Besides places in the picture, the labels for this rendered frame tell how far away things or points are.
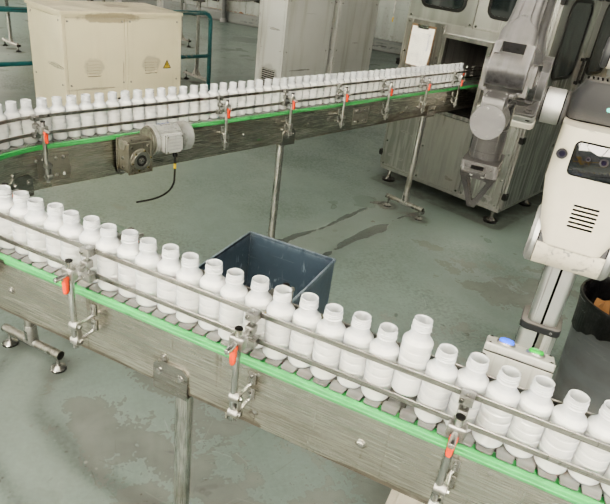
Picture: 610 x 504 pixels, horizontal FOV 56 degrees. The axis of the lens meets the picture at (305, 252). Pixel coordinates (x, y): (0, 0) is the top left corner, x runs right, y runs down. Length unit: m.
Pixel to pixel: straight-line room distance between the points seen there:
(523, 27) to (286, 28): 6.01
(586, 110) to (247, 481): 1.69
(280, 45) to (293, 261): 5.38
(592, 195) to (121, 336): 1.19
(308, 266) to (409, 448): 0.81
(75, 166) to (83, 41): 2.58
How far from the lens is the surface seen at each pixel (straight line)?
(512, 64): 1.06
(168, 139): 2.56
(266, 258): 1.90
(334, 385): 1.22
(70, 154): 2.55
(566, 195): 1.56
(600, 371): 2.75
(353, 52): 8.02
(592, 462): 1.18
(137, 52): 5.30
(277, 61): 7.12
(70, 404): 2.67
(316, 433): 1.29
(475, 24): 4.78
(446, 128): 4.92
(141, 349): 1.45
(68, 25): 4.99
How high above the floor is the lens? 1.79
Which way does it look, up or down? 28 degrees down
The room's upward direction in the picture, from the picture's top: 8 degrees clockwise
